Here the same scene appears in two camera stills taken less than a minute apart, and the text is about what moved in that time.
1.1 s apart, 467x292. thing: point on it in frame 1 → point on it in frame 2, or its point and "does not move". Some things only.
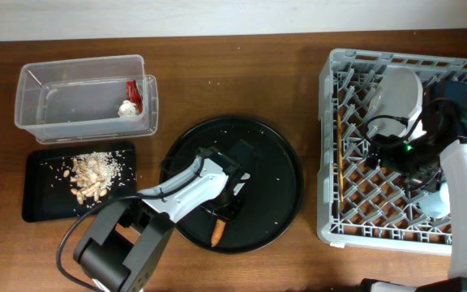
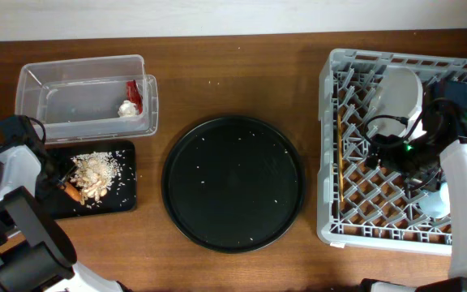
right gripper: (387, 158) does not move
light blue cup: (436, 204) does not move
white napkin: (127, 109) does not move
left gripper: (230, 216) → (46, 193)
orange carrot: (219, 227) → (74, 193)
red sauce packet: (134, 95) does not move
